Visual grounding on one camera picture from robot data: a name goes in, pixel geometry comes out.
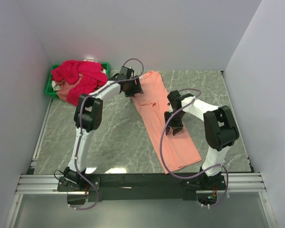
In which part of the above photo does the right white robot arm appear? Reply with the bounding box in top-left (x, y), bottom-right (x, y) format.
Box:
top-left (162, 90), bottom-right (240, 190)

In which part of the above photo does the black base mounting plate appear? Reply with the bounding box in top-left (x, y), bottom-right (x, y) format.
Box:
top-left (57, 173), bottom-right (227, 205)

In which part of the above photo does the dusty pink garment in bin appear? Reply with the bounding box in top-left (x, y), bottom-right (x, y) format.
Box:
top-left (56, 79), bottom-right (81, 102)

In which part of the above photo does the salmon pink t shirt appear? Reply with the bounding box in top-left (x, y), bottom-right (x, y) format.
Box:
top-left (132, 71), bottom-right (202, 171)

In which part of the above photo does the green plastic bin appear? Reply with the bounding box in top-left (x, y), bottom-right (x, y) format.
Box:
top-left (45, 62), bottom-right (110, 99)

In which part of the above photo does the white garment in bin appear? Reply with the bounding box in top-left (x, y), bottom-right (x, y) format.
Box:
top-left (51, 81), bottom-right (60, 92)

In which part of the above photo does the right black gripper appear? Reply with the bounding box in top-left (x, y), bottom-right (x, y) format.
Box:
top-left (164, 110), bottom-right (186, 135)

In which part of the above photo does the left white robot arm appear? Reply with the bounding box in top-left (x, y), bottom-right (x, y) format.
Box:
top-left (64, 66), bottom-right (143, 191)

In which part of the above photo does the magenta red t shirt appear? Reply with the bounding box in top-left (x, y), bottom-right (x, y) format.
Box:
top-left (51, 60), bottom-right (108, 106)

